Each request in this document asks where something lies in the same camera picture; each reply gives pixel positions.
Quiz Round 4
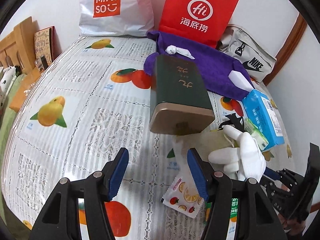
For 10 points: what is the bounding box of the white plastic shopping bag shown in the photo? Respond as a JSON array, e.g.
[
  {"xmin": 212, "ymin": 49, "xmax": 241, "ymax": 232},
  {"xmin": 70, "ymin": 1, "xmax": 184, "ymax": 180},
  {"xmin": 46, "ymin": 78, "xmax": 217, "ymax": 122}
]
[{"xmin": 79, "ymin": 0, "xmax": 155, "ymax": 37}]

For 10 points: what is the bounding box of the white sponge block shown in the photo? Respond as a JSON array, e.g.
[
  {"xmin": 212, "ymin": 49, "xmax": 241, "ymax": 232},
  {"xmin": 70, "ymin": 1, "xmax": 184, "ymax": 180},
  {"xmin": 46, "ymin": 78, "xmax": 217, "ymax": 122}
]
[{"xmin": 229, "ymin": 70, "xmax": 254, "ymax": 92}]

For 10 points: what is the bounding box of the small green tissue pack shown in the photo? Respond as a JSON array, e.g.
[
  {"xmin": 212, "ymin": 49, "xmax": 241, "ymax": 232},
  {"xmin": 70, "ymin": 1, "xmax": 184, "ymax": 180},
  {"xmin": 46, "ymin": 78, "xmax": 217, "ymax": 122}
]
[{"xmin": 244, "ymin": 118, "xmax": 269, "ymax": 151}]

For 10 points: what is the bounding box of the wooden headboard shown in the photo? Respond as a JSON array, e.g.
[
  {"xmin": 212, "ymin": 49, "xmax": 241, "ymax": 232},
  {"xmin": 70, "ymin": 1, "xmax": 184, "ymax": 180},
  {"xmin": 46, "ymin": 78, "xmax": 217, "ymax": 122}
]
[{"xmin": 0, "ymin": 16, "xmax": 33, "ymax": 73}]

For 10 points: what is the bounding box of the dark green tin box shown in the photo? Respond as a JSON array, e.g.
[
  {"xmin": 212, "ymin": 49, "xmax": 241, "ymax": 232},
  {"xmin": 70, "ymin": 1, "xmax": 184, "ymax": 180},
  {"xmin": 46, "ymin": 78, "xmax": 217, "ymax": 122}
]
[{"xmin": 149, "ymin": 53, "xmax": 215, "ymax": 136}]

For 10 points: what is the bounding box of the crumpled white tissue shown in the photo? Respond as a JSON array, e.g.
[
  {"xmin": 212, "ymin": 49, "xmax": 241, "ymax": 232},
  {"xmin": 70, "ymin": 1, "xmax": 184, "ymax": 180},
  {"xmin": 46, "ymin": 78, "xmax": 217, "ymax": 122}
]
[{"xmin": 165, "ymin": 45, "xmax": 196, "ymax": 60}]

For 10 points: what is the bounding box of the brown patterned book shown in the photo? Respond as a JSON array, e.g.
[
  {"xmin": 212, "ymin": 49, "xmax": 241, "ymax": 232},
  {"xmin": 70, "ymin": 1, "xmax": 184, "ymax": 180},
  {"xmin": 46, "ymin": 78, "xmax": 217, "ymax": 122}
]
[{"xmin": 33, "ymin": 26, "xmax": 56, "ymax": 63}]

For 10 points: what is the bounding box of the purple towel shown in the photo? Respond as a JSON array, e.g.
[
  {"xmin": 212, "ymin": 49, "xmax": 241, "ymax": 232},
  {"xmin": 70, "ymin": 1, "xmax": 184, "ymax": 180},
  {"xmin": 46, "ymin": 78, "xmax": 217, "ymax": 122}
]
[{"xmin": 143, "ymin": 29, "xmax": 256, "ymax": 101}]

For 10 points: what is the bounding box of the red paper bag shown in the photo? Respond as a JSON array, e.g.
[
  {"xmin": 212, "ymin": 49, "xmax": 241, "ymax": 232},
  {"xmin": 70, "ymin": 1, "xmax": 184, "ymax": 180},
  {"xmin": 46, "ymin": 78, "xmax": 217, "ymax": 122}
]
[{"xmin": 158, "ymin": 0, "xmax": 239, "ymax": 48}]

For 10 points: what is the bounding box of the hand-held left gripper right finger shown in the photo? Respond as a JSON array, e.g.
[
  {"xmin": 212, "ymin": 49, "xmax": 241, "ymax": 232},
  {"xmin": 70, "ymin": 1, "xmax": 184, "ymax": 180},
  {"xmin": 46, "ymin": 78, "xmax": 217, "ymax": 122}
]
[{"xmin": 187, "ymin": 147, "xmax": 283, "ymax": 240}]

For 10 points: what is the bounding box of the fruit print sachet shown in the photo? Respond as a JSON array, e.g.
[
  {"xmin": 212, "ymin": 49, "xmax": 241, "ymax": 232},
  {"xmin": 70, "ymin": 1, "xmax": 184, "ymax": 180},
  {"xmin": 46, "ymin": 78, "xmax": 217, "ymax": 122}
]
[{"xmin": 161, "ymin": 176, "xmax": 205, "ymax": 218}]

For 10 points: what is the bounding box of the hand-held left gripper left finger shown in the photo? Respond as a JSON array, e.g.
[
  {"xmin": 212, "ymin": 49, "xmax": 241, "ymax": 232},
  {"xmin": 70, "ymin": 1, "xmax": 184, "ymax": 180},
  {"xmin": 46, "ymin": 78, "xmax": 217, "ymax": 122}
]
[{"xmin": 30, "ymin": 147, "xmax": 130, "ymax": 240}]

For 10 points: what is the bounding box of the green snack packet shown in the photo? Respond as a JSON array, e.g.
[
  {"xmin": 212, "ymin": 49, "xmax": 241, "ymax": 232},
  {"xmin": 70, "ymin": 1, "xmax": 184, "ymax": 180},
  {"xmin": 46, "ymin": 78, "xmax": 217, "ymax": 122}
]
[{"xmin": 204, "ymin": 199, "xmax": 238, "ymax": 240}]

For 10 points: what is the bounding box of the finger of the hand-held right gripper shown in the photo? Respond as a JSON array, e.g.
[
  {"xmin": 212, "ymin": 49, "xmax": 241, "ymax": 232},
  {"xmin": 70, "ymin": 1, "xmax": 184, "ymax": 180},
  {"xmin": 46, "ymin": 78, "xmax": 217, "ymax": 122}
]
[
  {"xmin": 264, "ymin": 167, "xmax": 300, "ymax": 189},
  {"xmin": 260, "ymin": 177, "xmax": 279, "ymax": 205}
]

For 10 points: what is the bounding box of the blue tissue pack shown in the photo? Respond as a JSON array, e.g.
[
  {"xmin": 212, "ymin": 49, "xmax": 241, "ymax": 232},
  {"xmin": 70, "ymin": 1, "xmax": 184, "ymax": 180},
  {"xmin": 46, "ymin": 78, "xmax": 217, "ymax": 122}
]
[{"xmin": 241, "ymin": 89, "xmax": 286, "ymax": 151}]

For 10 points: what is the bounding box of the grey waist bag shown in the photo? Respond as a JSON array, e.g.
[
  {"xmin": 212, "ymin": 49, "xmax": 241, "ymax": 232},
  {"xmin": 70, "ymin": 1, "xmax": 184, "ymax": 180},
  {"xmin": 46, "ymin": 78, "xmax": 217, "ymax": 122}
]
[{"xmin": 218, "ymin": 24, "xmax": 278, "ymax": 83}]

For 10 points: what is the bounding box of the white glove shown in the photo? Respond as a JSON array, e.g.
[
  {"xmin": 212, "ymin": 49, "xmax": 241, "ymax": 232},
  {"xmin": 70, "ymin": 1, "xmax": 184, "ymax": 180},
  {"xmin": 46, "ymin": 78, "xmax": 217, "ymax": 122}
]
[{"xmin": 208, "ymin": 125, "xmax": 267, "ymax": 182}]

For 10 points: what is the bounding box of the polka dot cloth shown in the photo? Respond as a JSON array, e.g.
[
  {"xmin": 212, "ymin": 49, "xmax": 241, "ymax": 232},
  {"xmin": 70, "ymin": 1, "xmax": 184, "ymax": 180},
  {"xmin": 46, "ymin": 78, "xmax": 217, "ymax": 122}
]
[{"xmin": 0, "ymin": 66, "xmax": 21, "ymax": 107}]

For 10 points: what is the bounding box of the wooden door frame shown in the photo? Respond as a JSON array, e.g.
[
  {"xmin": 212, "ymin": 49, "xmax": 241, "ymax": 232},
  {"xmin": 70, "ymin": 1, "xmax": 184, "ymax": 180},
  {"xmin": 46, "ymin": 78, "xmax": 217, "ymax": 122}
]
[{"xmin": 262, "ymin": 12, "xmax": 307, "ymax": 86}]

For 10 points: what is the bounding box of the fruit print tablecloth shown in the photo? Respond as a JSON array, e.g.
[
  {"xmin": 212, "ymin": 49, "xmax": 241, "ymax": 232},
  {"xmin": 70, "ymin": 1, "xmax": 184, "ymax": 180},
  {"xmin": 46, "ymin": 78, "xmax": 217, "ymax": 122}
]
[{"xmin": 1, "ymin": 35, "xmax": 293, "ymax": 240}]

